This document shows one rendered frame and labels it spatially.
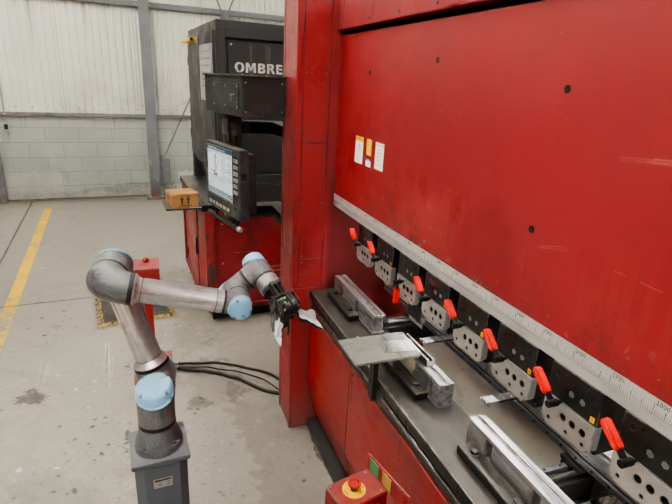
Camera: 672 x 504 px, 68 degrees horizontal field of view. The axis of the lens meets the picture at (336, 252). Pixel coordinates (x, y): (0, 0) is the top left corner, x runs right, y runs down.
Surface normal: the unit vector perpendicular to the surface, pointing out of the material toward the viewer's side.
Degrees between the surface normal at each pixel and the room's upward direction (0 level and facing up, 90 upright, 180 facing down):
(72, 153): 90
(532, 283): 90
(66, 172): 90
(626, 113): 90
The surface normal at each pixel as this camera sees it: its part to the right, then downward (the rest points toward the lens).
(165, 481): 0.40, 0.32
